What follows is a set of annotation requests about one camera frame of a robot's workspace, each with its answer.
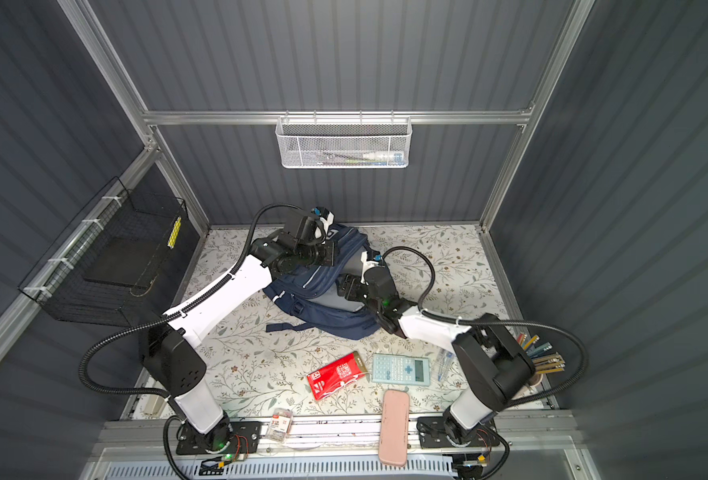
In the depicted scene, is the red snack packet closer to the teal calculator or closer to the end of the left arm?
the teal calculator

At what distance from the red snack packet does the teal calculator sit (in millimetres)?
42

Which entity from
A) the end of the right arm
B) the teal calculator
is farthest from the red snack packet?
the end of the right arm

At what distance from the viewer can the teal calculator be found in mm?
825

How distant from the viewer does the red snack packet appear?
82 cm

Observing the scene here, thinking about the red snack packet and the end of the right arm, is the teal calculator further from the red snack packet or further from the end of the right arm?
the end of the right arm
